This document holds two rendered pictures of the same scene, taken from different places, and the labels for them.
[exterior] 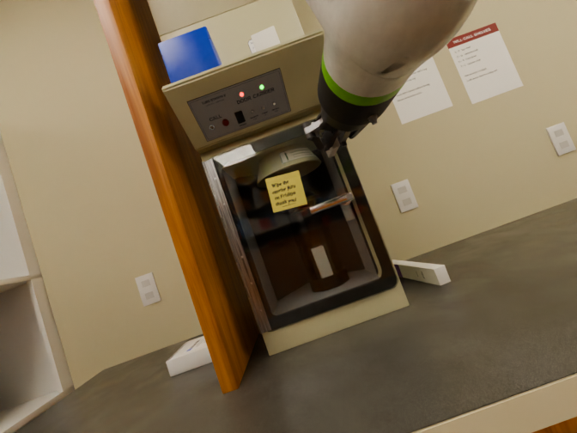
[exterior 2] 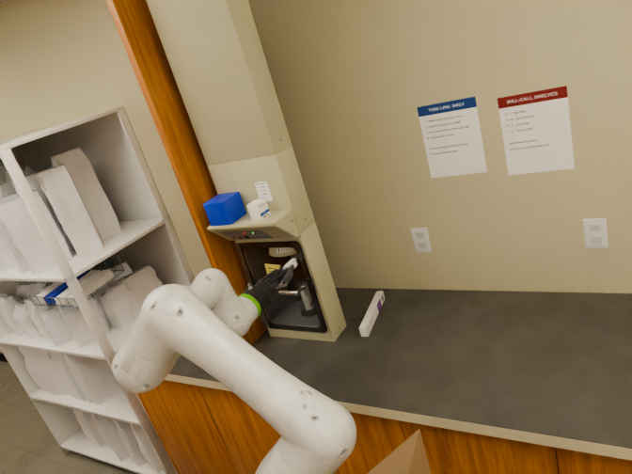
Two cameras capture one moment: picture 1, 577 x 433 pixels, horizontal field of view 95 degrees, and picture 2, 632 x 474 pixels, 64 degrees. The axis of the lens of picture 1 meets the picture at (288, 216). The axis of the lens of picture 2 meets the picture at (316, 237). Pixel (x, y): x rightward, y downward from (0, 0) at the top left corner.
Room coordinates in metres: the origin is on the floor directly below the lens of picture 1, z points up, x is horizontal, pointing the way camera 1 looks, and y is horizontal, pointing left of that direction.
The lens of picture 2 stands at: (-0.77, -1.21, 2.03)
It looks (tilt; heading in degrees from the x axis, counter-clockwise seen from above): 21 degrees down; 36
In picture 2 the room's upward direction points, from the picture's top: 17 degrees counter-clockwise
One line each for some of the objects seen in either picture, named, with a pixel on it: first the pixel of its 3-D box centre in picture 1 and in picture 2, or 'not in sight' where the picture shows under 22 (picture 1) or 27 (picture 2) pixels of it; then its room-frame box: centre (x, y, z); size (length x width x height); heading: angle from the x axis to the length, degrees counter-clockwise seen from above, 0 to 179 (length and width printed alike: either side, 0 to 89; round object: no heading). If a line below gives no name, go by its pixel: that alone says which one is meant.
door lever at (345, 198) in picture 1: (331, 204); (292, 290); (0.54, -0.09, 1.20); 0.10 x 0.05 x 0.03; 89
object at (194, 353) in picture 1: (206, 348); not in sight; (0.73, 0.33, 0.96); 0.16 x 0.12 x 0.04; 89
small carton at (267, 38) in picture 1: (269, 51); (259, 210); (0.53, -0.08, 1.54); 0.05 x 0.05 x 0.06; 85
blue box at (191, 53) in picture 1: (197, 70); (225, 209); (0.53, 0.07, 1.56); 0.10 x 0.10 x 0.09; 0
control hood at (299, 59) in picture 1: (254, 96); (252, 230); (0.53, -0.02, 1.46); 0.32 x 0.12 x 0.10; 90
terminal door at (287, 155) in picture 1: (299, 221); (281, 288); (0.57, -0.02, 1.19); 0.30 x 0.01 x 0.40; 89
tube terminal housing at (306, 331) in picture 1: (282, 176); (289, 241); (0.71, -0.02, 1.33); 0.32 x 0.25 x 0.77; 90
